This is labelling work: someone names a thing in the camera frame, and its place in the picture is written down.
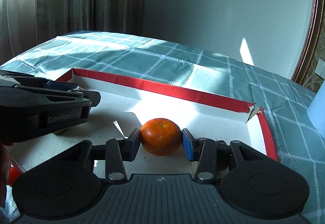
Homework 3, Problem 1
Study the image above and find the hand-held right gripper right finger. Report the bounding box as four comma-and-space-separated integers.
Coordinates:
181, 128, 266, 184

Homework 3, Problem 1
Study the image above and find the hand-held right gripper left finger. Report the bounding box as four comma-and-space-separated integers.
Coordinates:
63, 128, 142, 184

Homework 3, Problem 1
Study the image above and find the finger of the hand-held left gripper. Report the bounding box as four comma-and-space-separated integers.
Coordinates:
8, 84, 101, 108
0, 70, 83, 99

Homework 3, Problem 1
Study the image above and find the orange tangerine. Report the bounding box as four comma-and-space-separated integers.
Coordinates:
140, 117, 182, 157

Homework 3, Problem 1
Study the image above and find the red shallow cardboard box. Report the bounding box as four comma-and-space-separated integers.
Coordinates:
8, 67, 280, 186

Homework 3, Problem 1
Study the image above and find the person's left hand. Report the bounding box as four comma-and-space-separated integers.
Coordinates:
0, 138, 13, 209

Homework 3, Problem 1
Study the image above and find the teal checkered tablecloth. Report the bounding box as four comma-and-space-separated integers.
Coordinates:
0, 30, 325, 224

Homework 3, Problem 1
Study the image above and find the white sheer curtain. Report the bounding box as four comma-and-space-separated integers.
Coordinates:
0, 0, 38, 63

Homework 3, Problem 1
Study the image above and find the blue electric kettle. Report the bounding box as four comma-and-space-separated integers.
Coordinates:
307, 84, 325, 138

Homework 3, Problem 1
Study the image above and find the wooden framed wallpaper panel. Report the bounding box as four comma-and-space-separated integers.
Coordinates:
291, 0, 325, 91

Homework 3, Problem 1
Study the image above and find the white wall switch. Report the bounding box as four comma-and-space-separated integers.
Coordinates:
315, 59, 325, 75

